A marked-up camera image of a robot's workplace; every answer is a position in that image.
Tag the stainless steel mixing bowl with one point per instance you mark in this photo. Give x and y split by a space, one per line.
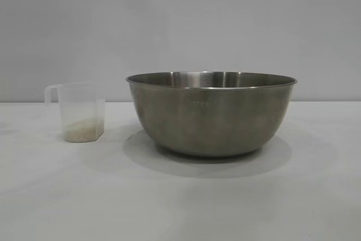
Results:
211 117

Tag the translucent plastic measuring cup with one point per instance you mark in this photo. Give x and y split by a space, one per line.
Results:
83 102

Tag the white rice grains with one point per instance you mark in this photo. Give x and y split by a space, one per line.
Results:
83 132

